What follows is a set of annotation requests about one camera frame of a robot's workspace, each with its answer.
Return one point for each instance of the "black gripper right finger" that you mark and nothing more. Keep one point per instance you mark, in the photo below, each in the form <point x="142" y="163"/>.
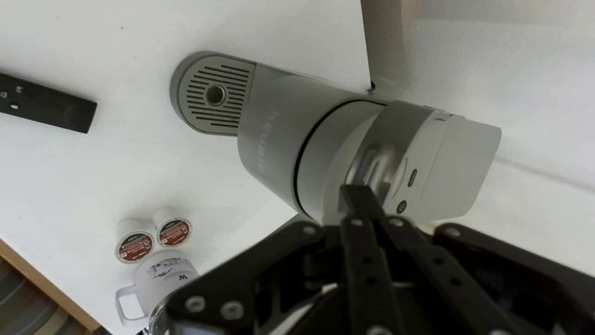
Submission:
<point x="471" y="279"/>

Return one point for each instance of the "grey single-serve coffee machine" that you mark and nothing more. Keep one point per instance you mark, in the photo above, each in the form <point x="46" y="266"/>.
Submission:
<point x="347" y="141"/>

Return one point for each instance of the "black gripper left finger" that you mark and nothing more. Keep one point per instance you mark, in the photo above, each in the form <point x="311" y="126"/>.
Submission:
<point x="365" y="271"/>

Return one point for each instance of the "white printed mug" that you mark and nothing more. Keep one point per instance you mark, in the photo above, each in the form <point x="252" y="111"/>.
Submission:
<point x="163" y="279"/>

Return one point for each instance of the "coffee pod red lid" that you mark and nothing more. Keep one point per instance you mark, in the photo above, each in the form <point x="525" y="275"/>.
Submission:
<point x="135" y="242"/>
<point x="174" y="229"/>

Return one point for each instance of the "black remote control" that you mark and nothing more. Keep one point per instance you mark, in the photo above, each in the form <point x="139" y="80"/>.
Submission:
<point x="44" y="104"/>

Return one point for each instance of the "brown table base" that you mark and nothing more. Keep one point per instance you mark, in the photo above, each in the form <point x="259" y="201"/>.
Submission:
<point x="57" y="290"/>

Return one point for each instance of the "striped fabric sofa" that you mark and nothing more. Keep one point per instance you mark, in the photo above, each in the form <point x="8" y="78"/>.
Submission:
<point x="25" y="307"/>

